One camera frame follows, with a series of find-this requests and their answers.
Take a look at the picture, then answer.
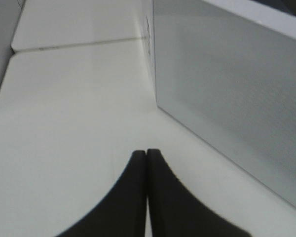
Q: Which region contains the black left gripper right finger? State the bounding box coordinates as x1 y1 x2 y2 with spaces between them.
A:
147 149 250 237

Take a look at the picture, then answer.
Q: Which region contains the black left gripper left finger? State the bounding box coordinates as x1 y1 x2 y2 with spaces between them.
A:
59 150 147 237

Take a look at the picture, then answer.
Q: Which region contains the white microwave door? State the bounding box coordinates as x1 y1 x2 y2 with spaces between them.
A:
153 0 296 207

